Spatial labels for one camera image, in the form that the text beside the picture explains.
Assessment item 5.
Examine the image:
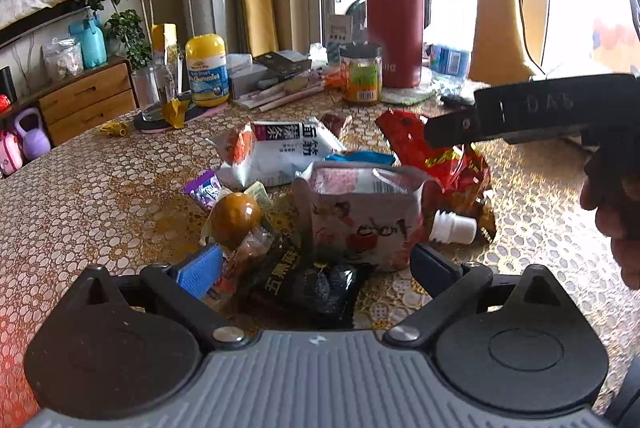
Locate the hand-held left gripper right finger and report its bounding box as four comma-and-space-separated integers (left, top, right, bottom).
384, 243, 564, 348

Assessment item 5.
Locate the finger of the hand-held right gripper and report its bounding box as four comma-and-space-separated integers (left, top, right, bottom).
424, 74, 640, 152

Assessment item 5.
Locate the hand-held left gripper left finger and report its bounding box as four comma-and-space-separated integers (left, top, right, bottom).
75, 243, 247, 350

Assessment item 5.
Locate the brown braised egg packet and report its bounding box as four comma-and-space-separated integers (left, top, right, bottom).
201, 192, 275, 261

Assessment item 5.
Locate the white spouted drink pouch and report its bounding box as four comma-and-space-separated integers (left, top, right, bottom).
292, 161, 478, 273

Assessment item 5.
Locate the small green packet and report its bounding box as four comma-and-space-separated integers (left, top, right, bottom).
244, 181, 274, 211

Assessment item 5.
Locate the red snack packet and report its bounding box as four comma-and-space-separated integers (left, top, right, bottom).
375, 109, 497, 241

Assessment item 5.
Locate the black snack packet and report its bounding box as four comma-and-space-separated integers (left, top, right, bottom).
244, 242, 372, 326

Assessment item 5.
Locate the blue snack packet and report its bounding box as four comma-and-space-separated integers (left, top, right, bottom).
324, 150, 397, 167

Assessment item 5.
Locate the person's right hand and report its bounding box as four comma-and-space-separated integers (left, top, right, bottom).
580, 128, 640, 291

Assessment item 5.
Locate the purple candy packet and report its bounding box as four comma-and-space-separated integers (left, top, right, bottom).
183, 170, 222, 210

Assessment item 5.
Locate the clear plastic water bottle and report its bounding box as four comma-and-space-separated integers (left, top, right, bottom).
429, 0, 472, 95

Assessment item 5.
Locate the gold floral tablecloth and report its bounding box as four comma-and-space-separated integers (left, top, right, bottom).
0, 77, 640, 428

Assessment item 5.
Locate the green coaster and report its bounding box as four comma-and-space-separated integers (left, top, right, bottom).
381, 84, 435, 106

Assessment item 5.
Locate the white noodle snack packet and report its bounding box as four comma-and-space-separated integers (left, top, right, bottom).
209, 120, 347, 188

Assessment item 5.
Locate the black round coaster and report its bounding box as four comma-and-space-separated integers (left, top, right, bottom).
133, 94, 232, 132

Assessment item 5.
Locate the small dark red packet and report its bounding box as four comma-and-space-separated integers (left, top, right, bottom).
319, 112, 354, 140

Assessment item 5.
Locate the large red water bottle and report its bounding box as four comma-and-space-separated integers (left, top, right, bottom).
365, 0, 427, 90

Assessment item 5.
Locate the glass jar with orange label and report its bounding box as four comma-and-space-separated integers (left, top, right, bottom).
339, 43, 384, 105

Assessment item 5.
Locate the clear drinking glass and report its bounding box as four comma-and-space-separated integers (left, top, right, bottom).
131, 64, 177, 122

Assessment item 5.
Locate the rolled white paper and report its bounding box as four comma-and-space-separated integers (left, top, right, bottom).
234, 80, 327, 112

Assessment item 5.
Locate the grey box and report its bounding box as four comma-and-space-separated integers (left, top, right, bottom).
226, 53, 272, 100

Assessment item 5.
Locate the yellow gummies bottle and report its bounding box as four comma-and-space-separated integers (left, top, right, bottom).
185, 34, 231, 108

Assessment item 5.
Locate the wooden drawer cabinet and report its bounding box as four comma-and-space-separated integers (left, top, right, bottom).
36, 55, 139, 147

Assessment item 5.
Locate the white card box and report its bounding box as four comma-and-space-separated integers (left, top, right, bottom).
327, 14, 354, 42

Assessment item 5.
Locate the purple kettlebell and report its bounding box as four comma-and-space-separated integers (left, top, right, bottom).
13, 107, 52, 161

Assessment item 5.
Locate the pink toy bag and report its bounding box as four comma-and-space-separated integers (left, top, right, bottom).
0, 129, 24, 177

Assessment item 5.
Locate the black flat box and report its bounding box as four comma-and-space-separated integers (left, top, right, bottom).
253, 50, 313, 78

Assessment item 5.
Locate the tall yellow snack bag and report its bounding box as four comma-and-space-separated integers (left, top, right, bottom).
151, 23, 192, 130

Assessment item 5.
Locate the clear plastic bag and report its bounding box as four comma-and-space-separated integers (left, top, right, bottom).
41, 36, 84, 82

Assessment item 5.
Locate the teal bottle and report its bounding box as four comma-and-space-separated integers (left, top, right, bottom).
68, 7, 109, 70

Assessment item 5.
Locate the black cylinder speaker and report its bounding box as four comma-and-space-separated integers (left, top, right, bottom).
0, 66, 19, 105

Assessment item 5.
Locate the black television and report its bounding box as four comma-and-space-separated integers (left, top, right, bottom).
0, 0, 93, 50

